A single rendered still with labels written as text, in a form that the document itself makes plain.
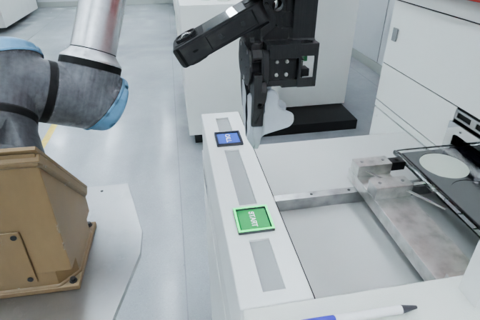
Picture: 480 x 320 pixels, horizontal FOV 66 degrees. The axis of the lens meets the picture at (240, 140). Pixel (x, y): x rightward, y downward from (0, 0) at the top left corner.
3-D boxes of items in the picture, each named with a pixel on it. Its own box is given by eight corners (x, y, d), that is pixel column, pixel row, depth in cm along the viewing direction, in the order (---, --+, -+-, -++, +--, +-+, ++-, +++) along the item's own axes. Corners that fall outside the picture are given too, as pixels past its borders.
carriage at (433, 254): (378, 173, 88) (381, 163, 86) (496, 308, 56) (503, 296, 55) (346, 177, 86) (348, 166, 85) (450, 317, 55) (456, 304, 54)
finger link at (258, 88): (266, 131, 45) (268, 61, 40) (253, 132, 45) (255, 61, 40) (257, 114, 49) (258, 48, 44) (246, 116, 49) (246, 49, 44)
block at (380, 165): (382, 165, 86) (385, 154, 84) (390, 173, 83) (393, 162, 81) (350, 168, 84) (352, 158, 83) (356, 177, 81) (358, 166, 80)
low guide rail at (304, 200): (459, 184, 89) (463, 173, 88) (465, 189, 87) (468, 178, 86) (257, 208, 82) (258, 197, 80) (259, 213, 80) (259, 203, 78)
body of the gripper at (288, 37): (315, 92, 44) (327, -17, 38) (244, 97, 43) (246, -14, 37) (296, 71, 51) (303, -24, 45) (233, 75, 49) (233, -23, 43)
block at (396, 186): (401, 186, 79) (404, 174, 77) (410, 196, 76) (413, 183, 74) (366, 190, 77) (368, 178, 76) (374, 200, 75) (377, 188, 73)
